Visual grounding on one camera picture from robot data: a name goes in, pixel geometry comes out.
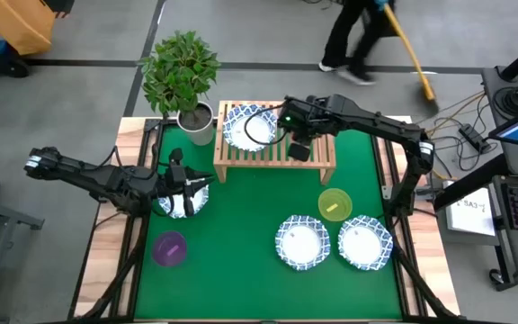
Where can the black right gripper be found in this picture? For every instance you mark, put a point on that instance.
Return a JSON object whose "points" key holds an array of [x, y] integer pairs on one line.
{"points": [[317, 117]]}

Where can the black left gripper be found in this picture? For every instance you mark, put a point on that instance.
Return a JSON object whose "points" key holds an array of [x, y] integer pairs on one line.
{"points": [[177, 177]]}

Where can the blue patterned paper bowl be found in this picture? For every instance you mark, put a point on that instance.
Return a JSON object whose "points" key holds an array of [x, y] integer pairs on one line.
{"points": [[301, 243], [259, 128], [201, 200], [362, 245]]}

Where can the purple plastic bowl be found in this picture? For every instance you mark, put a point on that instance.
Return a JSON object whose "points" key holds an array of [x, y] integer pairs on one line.
{"points": [[169, 249]]}

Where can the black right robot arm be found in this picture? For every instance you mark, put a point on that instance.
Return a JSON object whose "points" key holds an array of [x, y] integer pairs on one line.
{"points": [[376, 121]]}

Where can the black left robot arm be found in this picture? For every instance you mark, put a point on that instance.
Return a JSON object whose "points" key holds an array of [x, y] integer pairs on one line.
{"points": [[83, 175]]}

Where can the slatted wooden shelf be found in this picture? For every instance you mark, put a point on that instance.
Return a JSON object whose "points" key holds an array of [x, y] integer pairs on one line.
{"points": [[263, 163]]}

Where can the yellow-green plastic bowl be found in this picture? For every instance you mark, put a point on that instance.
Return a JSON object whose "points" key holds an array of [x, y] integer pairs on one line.
{"points": [[334, 207]]}

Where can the green plant in white pot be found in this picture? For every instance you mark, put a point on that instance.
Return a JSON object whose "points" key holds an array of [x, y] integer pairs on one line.
{"points": [[178, 72]]}

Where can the green table mat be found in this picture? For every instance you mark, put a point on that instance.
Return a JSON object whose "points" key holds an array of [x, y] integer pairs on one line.
{"points": [[263, 292]]}

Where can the person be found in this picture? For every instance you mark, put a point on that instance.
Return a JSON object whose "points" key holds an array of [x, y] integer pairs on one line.
{"points": [[340, 31]]}

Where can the yellow broom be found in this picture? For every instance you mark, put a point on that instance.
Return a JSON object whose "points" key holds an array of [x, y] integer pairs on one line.
{"points": [[428, 92]]}

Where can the black power strip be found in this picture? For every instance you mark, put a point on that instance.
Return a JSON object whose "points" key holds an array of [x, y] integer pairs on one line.
{"points": [[472, 136]]}

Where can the white paper sheet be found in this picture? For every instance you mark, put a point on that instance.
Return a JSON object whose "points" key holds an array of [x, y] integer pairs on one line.
{"points": [[470, 216]]}

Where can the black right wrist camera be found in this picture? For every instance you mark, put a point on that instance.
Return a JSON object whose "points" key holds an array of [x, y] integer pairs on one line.
{"points": [[291, 116]]}

